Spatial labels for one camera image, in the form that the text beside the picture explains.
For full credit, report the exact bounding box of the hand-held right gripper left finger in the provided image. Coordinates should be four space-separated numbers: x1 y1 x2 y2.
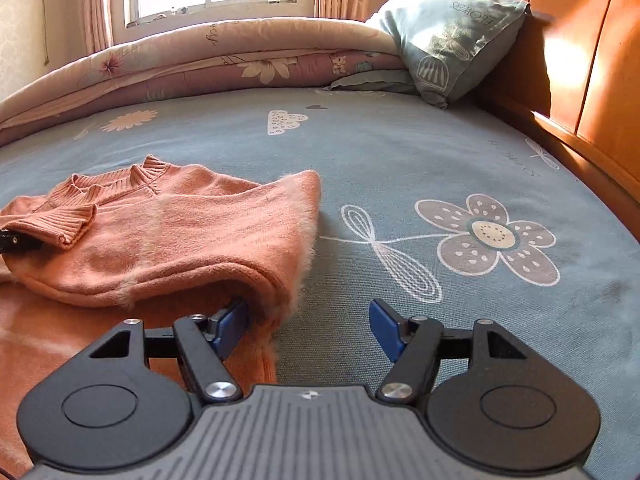
89 297 251 402

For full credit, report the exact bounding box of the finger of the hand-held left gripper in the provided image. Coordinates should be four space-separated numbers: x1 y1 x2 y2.
0 229 43 256

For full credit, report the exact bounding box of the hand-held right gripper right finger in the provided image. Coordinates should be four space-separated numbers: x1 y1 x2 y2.
369 299 528 402

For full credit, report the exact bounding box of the orange knit sweater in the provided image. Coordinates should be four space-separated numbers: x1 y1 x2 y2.
0 155 322 480

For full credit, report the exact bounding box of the grey-blue floral bed sheet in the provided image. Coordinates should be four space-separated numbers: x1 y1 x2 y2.
0 85 640 480

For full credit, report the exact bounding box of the flat grey-green pillow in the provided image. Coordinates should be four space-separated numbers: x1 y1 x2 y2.
322 70 421 96

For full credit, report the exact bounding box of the folded pink floral quilt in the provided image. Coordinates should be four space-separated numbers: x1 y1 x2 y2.
0 17 406 148

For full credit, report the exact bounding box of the grey-green floral pillow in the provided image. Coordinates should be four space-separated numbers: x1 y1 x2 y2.
365 0 531 108

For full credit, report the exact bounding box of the wooden headboard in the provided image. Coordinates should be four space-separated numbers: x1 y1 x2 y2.
470 0 640 241

